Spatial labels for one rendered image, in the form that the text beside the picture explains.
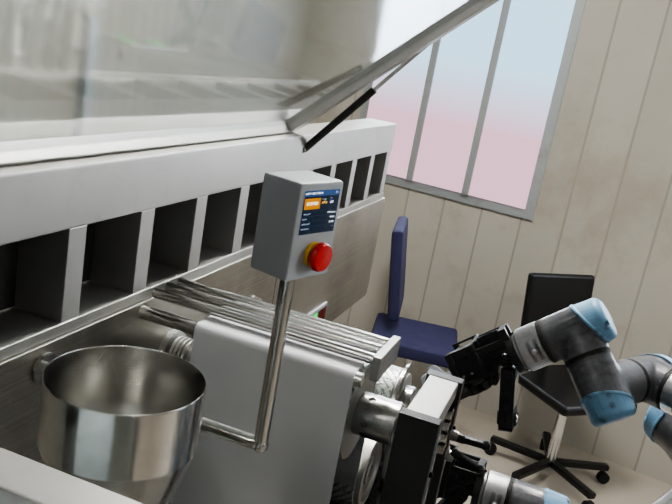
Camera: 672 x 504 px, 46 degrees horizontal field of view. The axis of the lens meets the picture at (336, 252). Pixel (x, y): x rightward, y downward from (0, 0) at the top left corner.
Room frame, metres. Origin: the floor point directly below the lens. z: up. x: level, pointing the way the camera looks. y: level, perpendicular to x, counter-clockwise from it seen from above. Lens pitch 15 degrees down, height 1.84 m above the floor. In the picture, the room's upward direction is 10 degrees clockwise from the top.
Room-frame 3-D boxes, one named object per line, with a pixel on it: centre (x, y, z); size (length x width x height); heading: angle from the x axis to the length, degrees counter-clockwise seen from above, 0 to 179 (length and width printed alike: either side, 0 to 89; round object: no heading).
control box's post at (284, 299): (0.77, 0.04, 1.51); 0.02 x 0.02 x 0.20
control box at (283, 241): (0.77, 0.04, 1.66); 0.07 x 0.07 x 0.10; 56
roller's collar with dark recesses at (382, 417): (1.04, -0.10, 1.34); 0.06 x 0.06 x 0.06; 73
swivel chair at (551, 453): (3.49, -1.19, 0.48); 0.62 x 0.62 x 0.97
